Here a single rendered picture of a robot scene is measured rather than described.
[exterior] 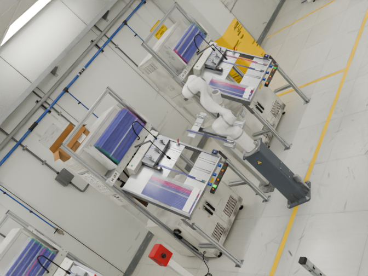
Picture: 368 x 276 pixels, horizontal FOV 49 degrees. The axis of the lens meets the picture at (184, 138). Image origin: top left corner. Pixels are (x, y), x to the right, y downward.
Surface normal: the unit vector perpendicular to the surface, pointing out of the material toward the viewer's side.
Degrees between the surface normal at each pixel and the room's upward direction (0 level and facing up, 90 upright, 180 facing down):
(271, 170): 90
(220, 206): 90
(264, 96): 90
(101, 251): 90
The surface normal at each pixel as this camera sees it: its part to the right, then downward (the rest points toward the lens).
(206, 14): 0.56, -0.21
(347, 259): -0.70, -0.64
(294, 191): -0.23, 0.63
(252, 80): -0.11, -0.60
